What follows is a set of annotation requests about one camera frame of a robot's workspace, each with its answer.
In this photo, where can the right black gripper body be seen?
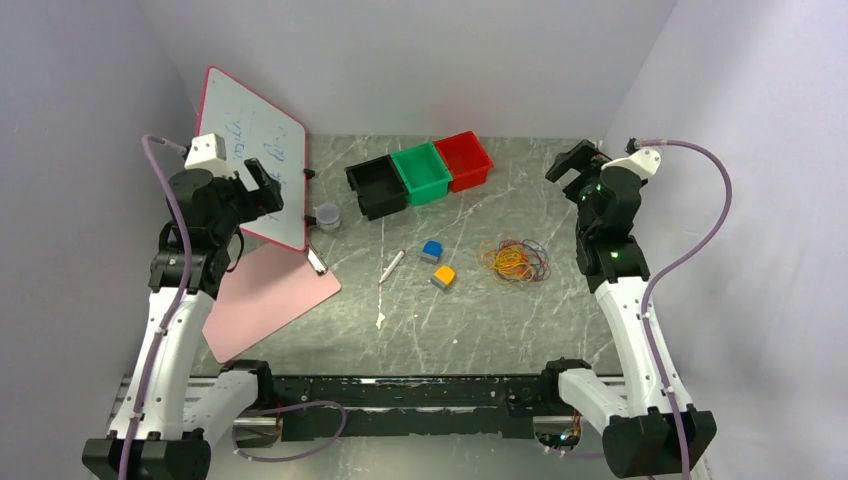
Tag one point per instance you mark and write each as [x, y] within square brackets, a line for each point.
[588, 161]

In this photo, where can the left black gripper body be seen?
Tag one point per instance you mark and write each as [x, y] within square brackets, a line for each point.
[255, 203]

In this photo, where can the black plastic bin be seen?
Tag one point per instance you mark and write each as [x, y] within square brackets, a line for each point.
[379, 188]

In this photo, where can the red plastic bin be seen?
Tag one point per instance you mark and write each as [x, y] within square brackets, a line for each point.
[466, 159]

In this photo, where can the green plastic bin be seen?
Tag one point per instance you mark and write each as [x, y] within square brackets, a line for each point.
[423, 172]

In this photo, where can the yellow eraser block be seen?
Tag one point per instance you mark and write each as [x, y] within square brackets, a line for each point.
[443, 277]

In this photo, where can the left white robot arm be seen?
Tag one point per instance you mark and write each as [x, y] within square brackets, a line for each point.
[155, 435]

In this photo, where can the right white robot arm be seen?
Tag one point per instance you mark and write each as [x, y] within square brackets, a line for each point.
[654, 428]

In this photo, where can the clear jar of paperclips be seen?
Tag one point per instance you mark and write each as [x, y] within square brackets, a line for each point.
[328, 217]

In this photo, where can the pink clipboard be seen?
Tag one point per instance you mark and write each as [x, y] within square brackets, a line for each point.
[270, 288]

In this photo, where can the white marker pen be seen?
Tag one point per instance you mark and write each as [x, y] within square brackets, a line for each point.
[391, 267]

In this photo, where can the blue eraser block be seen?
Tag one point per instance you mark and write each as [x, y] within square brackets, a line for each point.
[431, 252]

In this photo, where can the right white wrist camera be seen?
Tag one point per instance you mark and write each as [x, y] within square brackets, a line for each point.
[644, 162]

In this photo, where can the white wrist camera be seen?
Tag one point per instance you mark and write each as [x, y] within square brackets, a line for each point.
[644, 162]
[208, 152]

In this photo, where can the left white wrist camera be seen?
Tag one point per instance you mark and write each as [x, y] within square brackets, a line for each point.
[208, 152]

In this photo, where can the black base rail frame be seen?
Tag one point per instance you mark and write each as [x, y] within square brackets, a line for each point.
[308, 407]

